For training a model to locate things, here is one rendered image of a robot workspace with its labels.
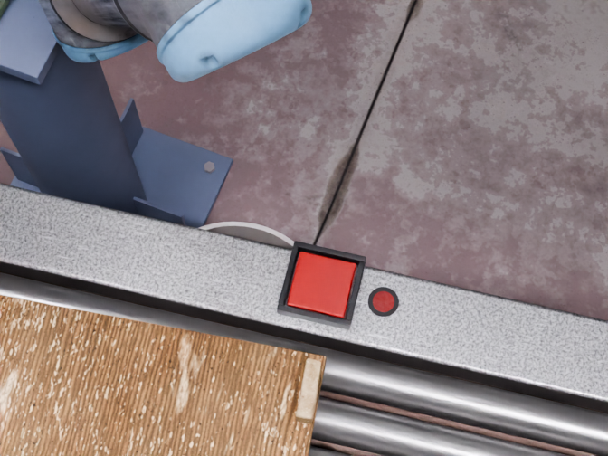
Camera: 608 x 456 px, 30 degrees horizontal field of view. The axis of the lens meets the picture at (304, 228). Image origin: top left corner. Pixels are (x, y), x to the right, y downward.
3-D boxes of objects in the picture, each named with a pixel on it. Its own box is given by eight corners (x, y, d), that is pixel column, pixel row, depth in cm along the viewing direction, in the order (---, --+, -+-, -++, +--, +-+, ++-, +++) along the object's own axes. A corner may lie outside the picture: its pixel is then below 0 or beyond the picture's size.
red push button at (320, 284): (299, 254, 118) (299, 250, 117) (356, 267, 118) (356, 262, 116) (286, 308, 116) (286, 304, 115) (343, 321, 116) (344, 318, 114)
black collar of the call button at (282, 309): (294, 245, 118) (294, 240, 117) (365, 261, 118) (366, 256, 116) (277, 313, 116) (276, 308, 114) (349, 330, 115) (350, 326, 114)
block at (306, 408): (306, 364, 112) (306, 356, 109) (324, 366, 112) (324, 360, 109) (294, 422, 110) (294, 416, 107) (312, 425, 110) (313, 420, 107)
